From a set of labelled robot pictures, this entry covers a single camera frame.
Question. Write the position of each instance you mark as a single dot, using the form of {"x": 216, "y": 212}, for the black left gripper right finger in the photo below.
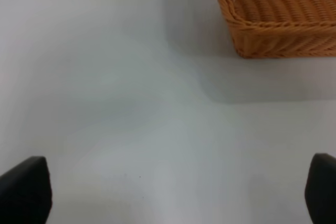
{"x": 320, "y": 189}

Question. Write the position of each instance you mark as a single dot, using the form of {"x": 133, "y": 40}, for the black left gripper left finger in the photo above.
{"x": 26, "y": 193}

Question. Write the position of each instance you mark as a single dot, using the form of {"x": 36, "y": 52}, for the orange woven wicker basket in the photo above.
{"x": 281, "y": 28}

